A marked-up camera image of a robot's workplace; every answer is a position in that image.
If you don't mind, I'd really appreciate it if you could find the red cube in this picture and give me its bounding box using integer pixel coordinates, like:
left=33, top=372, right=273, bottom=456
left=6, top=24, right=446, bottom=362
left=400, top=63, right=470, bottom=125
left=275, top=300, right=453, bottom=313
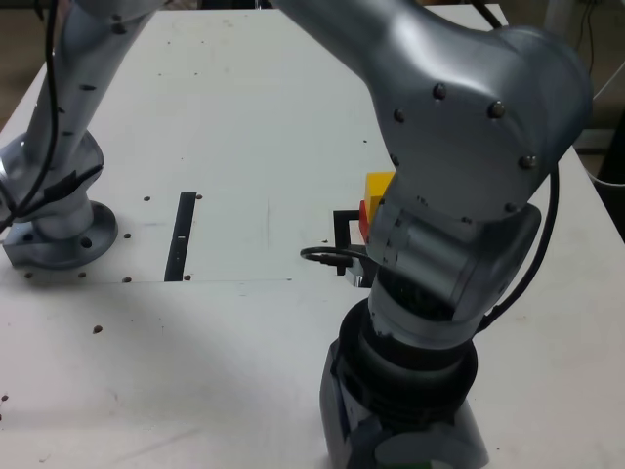
left=358, top=199, right=375, bottom=245

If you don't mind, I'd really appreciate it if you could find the black tape square outline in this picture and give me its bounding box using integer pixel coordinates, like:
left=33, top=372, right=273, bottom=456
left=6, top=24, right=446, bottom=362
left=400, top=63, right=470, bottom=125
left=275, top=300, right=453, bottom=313
left=332, top=209, right=372, bottom=277

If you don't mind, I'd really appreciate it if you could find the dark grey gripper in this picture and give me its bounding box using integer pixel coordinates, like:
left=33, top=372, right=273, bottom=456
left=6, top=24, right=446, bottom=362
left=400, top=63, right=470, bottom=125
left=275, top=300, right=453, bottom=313
left=319, top=341, right=489, bottom=469

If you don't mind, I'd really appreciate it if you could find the black tape strip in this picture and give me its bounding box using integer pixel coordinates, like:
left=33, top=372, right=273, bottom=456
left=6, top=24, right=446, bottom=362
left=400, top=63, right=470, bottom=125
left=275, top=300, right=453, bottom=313
left=163, top=192, right=198, bottom=283

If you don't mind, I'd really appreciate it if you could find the white cable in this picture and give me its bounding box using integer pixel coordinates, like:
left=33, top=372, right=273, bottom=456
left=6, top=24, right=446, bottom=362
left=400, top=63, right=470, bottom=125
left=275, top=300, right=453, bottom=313
left=593, top=63, right=625, bottom=99

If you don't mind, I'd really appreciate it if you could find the yellow cube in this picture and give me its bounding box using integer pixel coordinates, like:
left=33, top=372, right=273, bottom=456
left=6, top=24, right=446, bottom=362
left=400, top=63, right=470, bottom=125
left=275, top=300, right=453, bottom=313
left=364, top=170, right=397, bottom=221

